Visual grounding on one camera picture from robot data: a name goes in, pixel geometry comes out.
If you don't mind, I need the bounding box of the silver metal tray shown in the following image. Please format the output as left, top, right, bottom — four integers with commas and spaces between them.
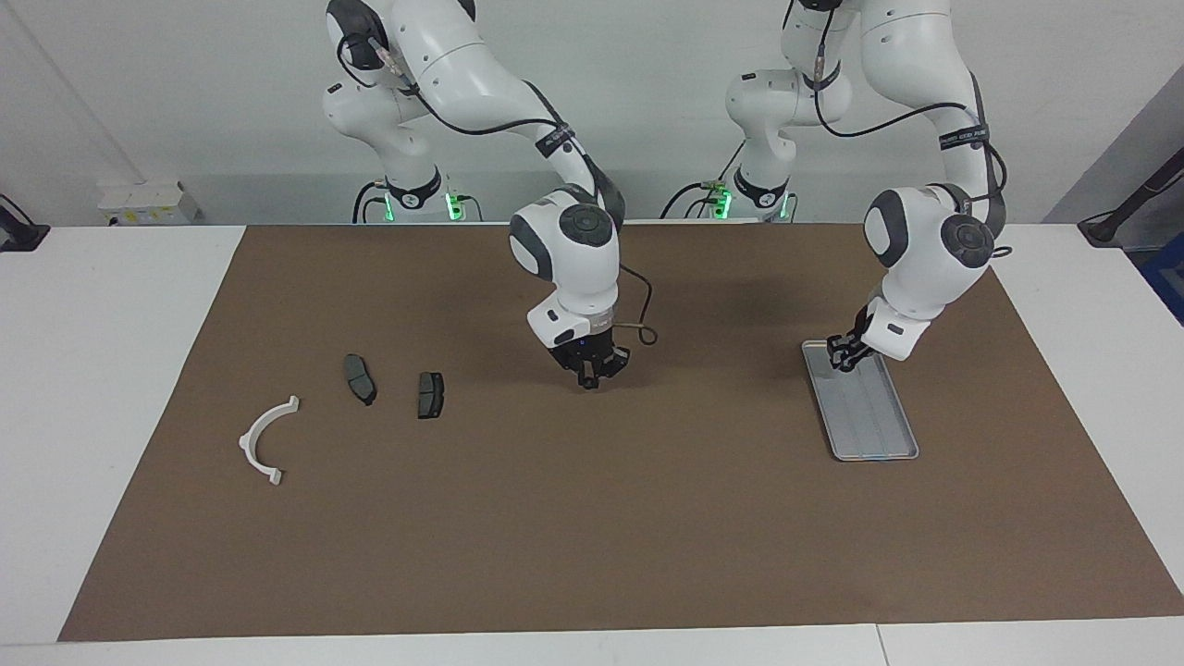
800, 339, 920, 463

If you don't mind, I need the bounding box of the brown table mat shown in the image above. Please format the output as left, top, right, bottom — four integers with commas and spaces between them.
57, 220, 1184, 643

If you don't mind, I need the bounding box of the elongated dark brake pad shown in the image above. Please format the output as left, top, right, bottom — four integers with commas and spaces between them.
343, 353, 378, 407

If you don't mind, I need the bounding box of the black angled stand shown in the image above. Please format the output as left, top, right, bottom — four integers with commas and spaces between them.
1078, 148, 1184, 249

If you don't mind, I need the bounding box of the blue box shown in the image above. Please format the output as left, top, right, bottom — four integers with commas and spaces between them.
1140, 254, 1184, 327

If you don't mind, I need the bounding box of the black clamp stand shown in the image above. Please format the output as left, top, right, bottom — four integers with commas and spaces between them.
0, 192, 49, 253

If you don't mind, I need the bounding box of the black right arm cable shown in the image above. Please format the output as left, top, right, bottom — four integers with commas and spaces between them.
338, 14, 660, 348

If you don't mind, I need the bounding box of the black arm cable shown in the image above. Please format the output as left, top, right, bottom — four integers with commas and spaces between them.
338, 14, 660, 348
805, 0, 1014, 260

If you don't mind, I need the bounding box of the black left base cable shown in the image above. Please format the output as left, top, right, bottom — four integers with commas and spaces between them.
660, 139, 748, 221

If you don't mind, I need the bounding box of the black base cable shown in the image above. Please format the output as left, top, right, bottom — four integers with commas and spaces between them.
351, 180, 394, 225
660, 139, 748, 221

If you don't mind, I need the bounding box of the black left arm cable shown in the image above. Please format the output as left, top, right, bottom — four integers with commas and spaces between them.
805, 0, 1014, 260

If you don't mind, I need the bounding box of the black right base cable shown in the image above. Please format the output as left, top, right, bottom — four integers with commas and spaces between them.
351, 180, 394, 225

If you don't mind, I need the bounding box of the white semicircular bracket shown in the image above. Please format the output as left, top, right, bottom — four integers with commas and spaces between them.
239, 396, 302, 487

